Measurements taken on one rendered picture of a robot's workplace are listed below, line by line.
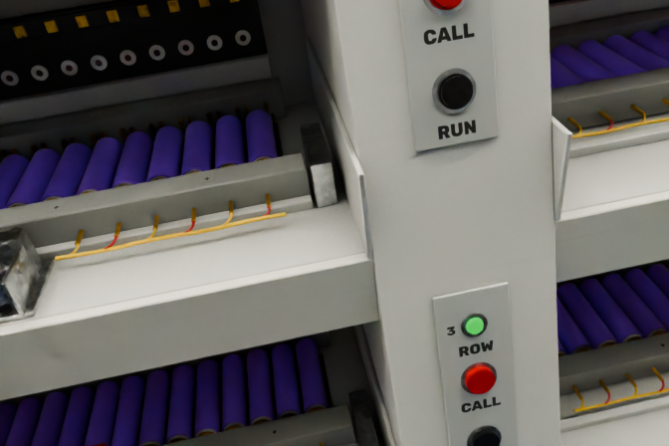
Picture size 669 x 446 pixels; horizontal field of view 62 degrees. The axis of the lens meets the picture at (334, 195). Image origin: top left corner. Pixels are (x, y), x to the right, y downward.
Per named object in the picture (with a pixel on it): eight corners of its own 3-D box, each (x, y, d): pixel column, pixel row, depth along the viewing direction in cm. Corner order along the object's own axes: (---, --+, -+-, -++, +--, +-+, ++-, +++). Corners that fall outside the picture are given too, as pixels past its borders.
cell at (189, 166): (216, 140, 39) (215, 192, 34) (189, 145, 39) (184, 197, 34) (209, 117, 38) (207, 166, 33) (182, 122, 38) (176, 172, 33)
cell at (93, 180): (127, 157, 39) (112, 211, 33) (101, 162, 38) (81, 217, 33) (118, 134, 38) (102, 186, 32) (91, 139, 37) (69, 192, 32)
